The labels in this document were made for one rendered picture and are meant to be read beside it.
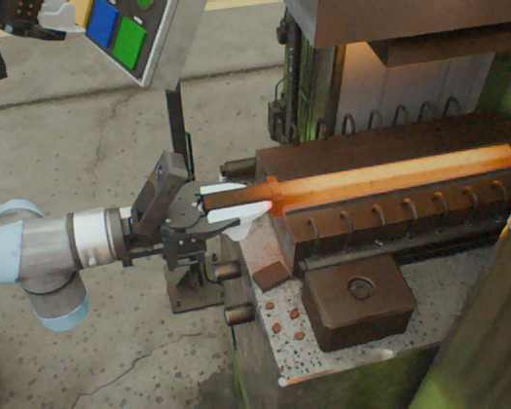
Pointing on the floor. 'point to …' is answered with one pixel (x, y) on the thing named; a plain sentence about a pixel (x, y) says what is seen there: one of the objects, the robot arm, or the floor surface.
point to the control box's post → (180, 144)
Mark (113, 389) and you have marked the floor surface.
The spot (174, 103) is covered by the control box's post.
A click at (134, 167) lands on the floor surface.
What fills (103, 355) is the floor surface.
